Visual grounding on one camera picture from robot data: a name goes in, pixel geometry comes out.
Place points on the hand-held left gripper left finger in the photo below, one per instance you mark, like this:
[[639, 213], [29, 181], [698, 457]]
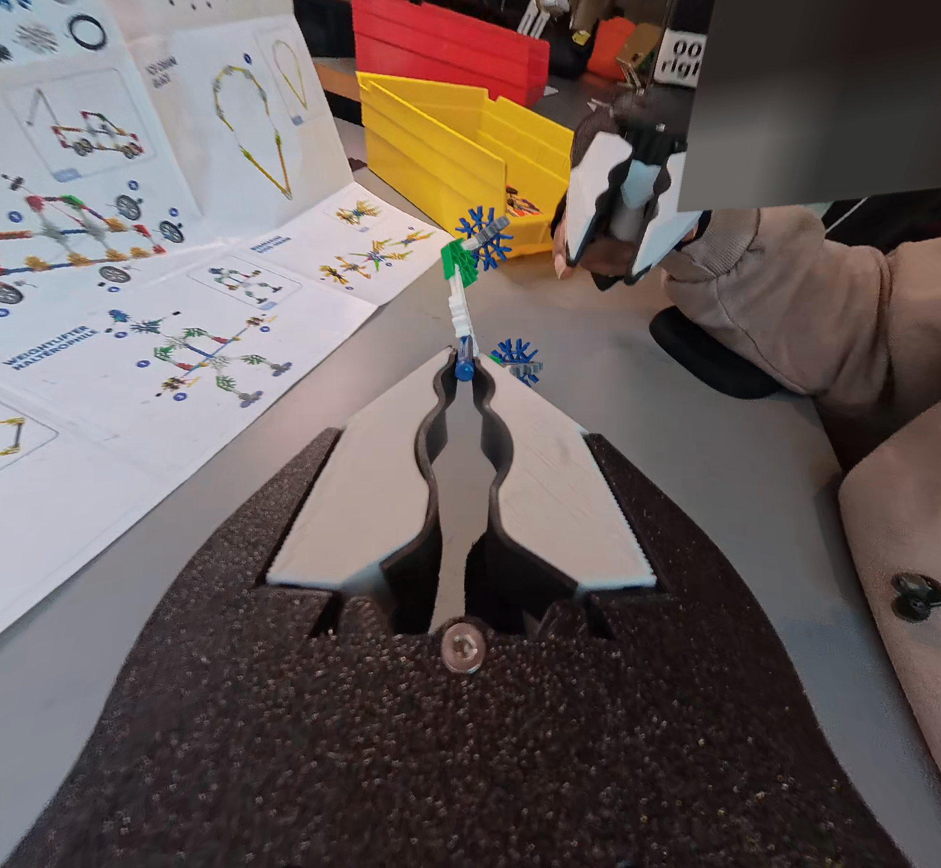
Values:
[[360, 508]]

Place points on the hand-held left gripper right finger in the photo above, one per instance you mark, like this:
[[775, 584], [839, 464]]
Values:
[[574, 508]]

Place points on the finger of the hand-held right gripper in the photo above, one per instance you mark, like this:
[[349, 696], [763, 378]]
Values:
[[665, 229], [596, 192]]

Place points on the blue snowflake toy connector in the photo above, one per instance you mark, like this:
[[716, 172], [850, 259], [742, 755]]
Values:
[[488, 232]]

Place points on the green toy connector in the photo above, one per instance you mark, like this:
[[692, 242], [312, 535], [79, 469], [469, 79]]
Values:
[[459, 263]]

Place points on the yellow plastic bin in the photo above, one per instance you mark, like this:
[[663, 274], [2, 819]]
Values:
[[441, 148]]

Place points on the small blue toy piece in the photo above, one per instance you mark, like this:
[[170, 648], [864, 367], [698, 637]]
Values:
[[465, 367]]

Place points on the white toy rod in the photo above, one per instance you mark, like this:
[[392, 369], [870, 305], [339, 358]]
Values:
[[460, 322]]

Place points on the person's right forearm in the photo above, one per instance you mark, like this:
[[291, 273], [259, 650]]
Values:
[[780, 302]]

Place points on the grey desk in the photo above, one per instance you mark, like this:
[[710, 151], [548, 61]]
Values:
[[735, 486]]

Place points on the orange object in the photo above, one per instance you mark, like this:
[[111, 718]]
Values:
[[610, 48]]

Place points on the red plastic bins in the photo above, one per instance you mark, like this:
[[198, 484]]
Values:
[[456, 45]]

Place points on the printed instruction sheet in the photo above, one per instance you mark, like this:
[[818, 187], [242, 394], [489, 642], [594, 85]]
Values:
[[147, 295]]

